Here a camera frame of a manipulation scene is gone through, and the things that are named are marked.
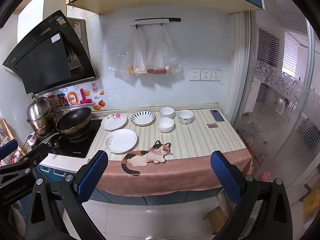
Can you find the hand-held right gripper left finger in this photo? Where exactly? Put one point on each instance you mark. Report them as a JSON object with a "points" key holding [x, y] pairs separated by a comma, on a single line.
{"points": [[93, 177]]}

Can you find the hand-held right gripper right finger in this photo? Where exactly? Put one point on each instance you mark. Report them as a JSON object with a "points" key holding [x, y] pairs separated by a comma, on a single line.
{"points": [[225, 180]]}

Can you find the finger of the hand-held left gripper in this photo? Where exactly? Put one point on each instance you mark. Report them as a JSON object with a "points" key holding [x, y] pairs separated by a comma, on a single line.
{"points": [[8, 147], [32, 156]]}

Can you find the white bowl dark rim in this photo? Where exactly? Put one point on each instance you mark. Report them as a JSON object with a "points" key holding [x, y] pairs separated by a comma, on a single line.
{"points": [[167, 112]]}

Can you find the small red floral cup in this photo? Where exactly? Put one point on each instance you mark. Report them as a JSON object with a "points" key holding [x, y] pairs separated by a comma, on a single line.
{"points": [[31, 140]]}

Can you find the wooden rack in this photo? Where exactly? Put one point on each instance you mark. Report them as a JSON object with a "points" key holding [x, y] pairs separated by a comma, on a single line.
{"points": [[5, 127]]}

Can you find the black cooktop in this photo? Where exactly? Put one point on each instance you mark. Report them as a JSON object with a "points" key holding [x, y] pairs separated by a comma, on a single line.
{"points": [[75, 147]]}

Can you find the wooden stool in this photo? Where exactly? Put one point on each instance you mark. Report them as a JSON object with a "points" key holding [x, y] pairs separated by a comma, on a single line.
{"points": [[215, 216]]}

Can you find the pink object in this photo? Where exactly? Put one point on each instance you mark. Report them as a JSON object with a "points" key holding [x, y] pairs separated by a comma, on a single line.
{"points": [[265, 176]]}

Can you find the white plate grey flower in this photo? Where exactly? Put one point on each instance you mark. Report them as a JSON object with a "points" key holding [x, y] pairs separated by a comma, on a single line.
{"points": [[121, 141]]}

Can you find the stainless steel steamer pot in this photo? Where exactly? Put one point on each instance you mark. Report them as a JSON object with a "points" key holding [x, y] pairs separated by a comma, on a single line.
{"points": [[40, 110]]}

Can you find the striped cat tablecloth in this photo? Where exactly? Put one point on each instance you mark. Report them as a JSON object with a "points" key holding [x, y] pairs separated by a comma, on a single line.
{"points": [[195, 142]]}

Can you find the black frying pan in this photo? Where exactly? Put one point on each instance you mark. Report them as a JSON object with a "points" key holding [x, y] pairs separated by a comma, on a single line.
{"points": [[73, 120]]}

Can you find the small brown card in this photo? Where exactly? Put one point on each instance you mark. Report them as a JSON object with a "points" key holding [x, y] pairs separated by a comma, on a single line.
{"points": [[212, 125]]}

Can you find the pink floral plate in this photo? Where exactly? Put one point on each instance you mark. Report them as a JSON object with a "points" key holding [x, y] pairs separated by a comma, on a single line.
{"points": [[113, 123]]}

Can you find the dark blue smartphone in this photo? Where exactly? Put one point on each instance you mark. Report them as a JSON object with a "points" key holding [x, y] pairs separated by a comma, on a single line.
{"points": [[217, 115]]}

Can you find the white dotted bowl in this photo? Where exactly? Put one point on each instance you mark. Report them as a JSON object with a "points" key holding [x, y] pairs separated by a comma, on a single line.
{"points": [[185, 117]]}

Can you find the blue striped plate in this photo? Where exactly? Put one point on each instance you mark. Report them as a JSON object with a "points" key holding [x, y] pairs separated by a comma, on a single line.
{"points": [[143, 118]]}

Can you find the plain white bowl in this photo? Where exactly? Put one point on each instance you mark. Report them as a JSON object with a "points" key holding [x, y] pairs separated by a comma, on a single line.
{"points": [[165, 124]]}

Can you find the yellow object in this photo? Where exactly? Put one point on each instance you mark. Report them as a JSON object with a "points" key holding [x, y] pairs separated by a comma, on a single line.
{"points": [[311, 205]]}

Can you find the black range hood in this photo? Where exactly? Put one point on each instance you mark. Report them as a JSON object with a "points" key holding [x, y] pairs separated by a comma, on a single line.
{"points": [[42, 55]]}

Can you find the frosted glass sliding door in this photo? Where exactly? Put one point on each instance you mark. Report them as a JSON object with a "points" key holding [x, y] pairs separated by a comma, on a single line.
{"points": [[275, 80]]}

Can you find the clear plastic bag orange food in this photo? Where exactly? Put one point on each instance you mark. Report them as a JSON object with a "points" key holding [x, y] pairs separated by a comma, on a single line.
{"points": [[126, 60]]}

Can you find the clear plastic bag pale food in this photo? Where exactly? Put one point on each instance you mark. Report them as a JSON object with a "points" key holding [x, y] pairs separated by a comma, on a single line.
{"points": [[140, 55]]}

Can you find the clear plastic bag brown food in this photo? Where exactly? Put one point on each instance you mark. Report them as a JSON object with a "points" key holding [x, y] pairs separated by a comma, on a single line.
{"points": [[160, 55]]}

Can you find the colourful wall stickers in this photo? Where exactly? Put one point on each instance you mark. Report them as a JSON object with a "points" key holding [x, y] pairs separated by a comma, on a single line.
{"points": [[75, 97]]}

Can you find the white wall socket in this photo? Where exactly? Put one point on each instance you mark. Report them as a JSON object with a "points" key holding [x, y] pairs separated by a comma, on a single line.
{"points": [[205, 75], [194, 75], [216, 75]]}

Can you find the white wall hook rack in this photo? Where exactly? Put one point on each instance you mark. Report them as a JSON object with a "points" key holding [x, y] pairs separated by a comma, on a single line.
{"points": [[150, 21]]}

